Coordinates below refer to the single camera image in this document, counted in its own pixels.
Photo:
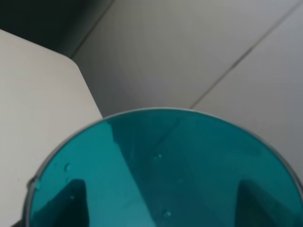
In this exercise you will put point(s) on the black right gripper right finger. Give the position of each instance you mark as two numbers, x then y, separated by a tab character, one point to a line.
255	207

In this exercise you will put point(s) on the teal translucent plastic cup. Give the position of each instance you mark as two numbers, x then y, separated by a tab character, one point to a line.
163	168

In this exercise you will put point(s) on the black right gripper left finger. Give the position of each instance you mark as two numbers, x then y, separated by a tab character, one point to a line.
68	208

